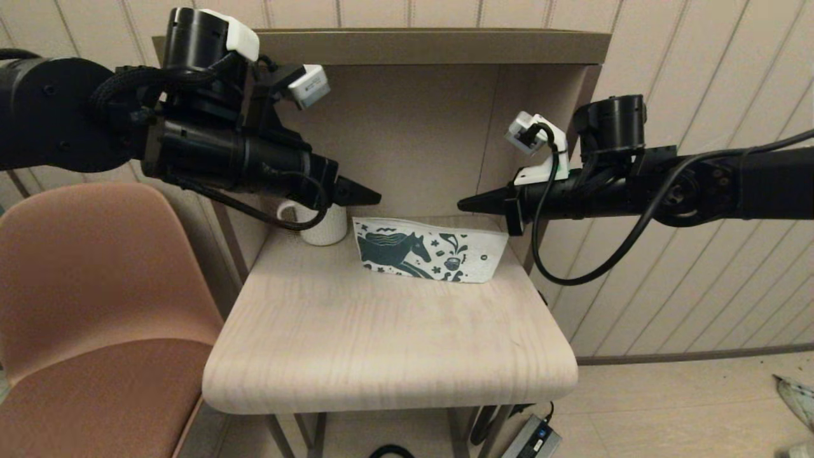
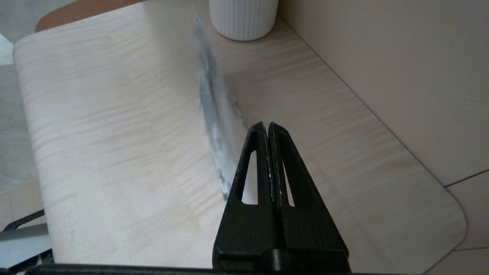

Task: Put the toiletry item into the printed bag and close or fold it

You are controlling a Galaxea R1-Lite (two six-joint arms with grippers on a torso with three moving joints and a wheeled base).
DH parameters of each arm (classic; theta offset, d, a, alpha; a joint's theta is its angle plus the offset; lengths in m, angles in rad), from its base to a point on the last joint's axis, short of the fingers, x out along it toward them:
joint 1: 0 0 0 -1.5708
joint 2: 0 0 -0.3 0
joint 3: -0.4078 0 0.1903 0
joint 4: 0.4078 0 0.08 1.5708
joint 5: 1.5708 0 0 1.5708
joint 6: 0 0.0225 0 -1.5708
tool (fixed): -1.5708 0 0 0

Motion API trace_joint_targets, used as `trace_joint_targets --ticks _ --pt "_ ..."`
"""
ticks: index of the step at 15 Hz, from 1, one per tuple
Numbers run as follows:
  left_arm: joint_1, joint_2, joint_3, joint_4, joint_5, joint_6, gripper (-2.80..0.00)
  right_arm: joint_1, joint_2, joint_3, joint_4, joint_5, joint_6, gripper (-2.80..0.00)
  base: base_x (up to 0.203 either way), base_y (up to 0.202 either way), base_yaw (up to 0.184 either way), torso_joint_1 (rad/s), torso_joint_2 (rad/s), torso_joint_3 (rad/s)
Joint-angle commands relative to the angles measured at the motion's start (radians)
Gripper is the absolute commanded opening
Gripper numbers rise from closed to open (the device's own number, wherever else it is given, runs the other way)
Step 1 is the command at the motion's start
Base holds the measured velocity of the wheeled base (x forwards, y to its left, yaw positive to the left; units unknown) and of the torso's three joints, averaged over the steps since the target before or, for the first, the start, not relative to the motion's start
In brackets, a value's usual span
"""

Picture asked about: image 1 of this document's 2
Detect white horse-print zipper pouch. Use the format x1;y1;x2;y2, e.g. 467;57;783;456
353;218;509;284

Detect white ribbed ceramic mug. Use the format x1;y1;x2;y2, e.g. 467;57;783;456
277;200;348;247

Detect light wood shelf desk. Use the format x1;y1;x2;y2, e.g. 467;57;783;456
153;30;611;319

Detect grey power adapter brick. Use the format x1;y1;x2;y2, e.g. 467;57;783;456
502;415;563;458

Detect dark metal table legs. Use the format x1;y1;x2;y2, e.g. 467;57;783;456
266;406;513;458

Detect brown pink upholstered chair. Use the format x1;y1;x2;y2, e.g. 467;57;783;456
0;181;224;458

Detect grey crumpled floor debris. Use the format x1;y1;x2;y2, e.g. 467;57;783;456
772;375;814;433

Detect white right camera bracket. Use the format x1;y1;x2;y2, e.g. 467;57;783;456
512;113;570;186

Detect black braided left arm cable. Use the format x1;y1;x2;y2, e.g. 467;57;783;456
165;172;329;232

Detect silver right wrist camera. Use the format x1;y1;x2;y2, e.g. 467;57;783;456
506;111;551;155

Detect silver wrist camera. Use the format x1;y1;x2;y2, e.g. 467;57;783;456
506;111;551;155
287;64;331;110

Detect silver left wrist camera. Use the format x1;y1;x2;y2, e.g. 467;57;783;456
287;64;331;110

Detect black right camera cable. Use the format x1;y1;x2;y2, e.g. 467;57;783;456
521;121;814;286

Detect black floor power cable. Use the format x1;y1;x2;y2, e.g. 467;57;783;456
469;399;554;447

